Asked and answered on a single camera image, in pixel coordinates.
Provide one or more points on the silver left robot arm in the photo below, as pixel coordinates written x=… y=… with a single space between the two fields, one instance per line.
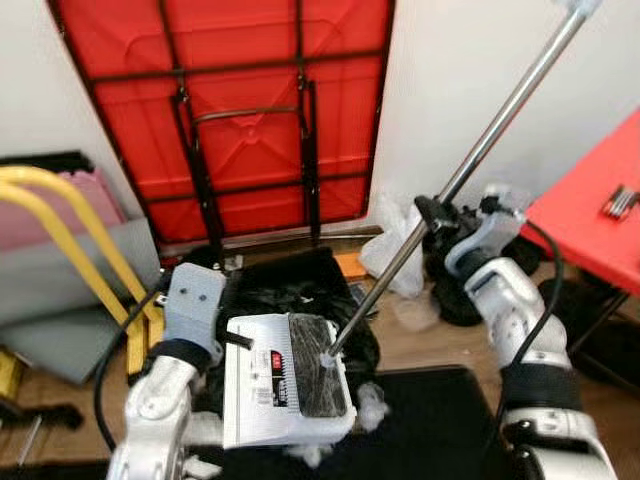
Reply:
x=160 y=400

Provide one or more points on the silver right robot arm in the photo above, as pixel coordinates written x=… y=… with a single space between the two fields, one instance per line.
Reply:
x=510 y=300

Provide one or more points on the clear plastic bag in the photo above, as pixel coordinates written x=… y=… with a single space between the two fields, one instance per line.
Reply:
x=390 y=250

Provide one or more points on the black garbage bag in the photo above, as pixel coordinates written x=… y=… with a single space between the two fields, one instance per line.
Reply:
x=290 y=285

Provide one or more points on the white box with barcode label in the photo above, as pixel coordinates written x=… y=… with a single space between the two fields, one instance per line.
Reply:
x=240 y=400

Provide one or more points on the standing red table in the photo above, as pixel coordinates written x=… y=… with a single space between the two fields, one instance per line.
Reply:
x=580 y=235

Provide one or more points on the small orange object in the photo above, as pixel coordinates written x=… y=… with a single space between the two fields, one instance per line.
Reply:
x=350 y=267

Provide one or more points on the clear plastic cup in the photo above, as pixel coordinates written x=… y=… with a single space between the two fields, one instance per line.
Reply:
x=415 y=312

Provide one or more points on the silver metal pieces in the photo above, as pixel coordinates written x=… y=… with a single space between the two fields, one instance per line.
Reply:
x=620 y=203

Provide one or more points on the white crumpled paper wad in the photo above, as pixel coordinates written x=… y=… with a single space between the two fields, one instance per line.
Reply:
x=310 y=455
x=372 y=408

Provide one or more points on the folded red table black legs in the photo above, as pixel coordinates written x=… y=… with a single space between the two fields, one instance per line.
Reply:
x=250 y=150

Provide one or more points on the grey folded cushion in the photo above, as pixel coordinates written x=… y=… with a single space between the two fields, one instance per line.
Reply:
x=50 y=290

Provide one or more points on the pink foam puzzle mat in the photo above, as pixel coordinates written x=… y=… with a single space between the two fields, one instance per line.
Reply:
x=20 y=232

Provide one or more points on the black foam puzzle mat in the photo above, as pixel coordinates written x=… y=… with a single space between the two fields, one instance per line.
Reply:
x=45 y=162

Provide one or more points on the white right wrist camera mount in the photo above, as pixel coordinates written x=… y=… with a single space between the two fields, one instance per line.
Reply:
x=480 y=245

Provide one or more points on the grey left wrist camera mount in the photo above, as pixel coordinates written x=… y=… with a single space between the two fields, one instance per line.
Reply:
x=192 y=300

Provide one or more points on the yellow metal tube frame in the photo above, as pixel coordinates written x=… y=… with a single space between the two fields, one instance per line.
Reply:
x=137 y=350

